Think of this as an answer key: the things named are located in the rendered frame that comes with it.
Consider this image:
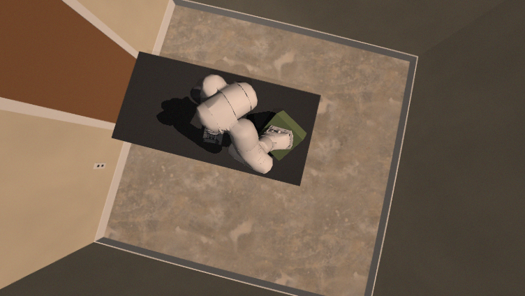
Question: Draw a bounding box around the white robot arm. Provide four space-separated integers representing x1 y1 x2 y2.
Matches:
191 75 293 174

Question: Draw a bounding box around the grey bench vise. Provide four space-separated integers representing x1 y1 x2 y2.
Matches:
203 128 223 145

